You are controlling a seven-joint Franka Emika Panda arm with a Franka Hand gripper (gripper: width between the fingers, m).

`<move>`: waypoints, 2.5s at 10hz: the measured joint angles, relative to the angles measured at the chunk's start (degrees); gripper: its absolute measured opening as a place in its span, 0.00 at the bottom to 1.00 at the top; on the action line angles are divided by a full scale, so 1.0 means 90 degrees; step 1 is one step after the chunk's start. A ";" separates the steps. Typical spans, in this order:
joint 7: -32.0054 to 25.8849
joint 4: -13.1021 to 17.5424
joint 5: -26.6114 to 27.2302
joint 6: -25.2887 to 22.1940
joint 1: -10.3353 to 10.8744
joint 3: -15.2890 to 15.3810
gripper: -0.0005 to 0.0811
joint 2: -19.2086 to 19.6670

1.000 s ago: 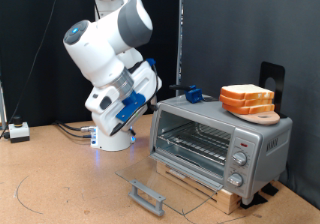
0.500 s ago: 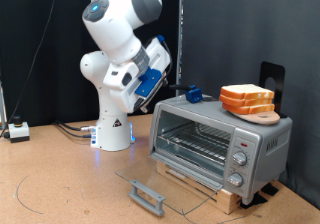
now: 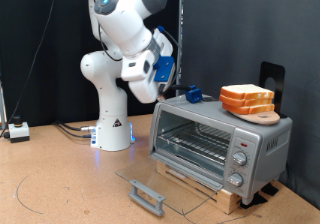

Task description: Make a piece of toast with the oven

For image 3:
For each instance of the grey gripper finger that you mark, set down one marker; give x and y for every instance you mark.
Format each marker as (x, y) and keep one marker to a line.
(162, 97)

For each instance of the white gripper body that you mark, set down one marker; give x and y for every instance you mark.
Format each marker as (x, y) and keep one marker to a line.
(143, 92)

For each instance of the blue spatula grip block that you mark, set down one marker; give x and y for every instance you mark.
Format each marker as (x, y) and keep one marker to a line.
(194, 94)

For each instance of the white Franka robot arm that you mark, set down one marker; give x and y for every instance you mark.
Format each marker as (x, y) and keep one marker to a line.
(110, 117)

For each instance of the silver oven dial knob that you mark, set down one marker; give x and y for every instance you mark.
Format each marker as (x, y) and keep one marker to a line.
(240, 158)
(235, 179)

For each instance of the silver toaster oven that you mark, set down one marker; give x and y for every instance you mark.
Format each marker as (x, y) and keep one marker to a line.
(266, 140)

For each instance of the black backdrop curtain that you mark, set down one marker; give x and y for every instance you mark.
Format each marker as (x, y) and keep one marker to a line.
(56, 84)

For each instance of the dark grey backdrop curtain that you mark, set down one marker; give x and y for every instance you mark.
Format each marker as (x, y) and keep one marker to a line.
(233, 34)

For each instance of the small wooden serving board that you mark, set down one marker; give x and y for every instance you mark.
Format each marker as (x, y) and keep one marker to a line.
(263, 118)

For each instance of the black metal bookend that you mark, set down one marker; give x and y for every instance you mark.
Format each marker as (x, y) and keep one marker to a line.
(266, 70)

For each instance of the wooden slatted crate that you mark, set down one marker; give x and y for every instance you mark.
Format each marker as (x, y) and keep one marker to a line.
(226, 200)

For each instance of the white emergency stop box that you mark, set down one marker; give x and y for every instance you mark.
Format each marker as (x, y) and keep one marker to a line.
(18, 132)

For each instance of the black foam pad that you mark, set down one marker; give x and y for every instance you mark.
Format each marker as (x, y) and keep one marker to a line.
(270, 190)
(256, 200)

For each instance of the thin metal stand pole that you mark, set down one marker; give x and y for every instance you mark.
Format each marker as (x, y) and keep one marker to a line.
(2, 110)

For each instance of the wrist camera blue mount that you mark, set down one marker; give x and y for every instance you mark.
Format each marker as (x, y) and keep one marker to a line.
(164, 69)

